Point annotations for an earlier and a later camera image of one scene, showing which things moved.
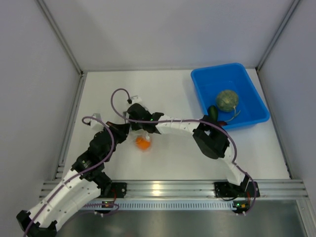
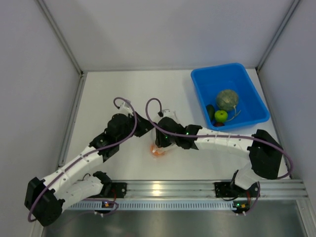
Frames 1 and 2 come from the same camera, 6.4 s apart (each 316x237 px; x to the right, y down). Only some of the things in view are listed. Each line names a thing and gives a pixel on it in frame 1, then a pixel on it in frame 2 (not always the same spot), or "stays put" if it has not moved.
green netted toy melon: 227,100 stays put
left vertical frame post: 61,35 stays put
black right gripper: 134,125 -> 160,140
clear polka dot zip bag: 141,141 -> 157,151
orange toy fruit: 142,143 -> 156,151
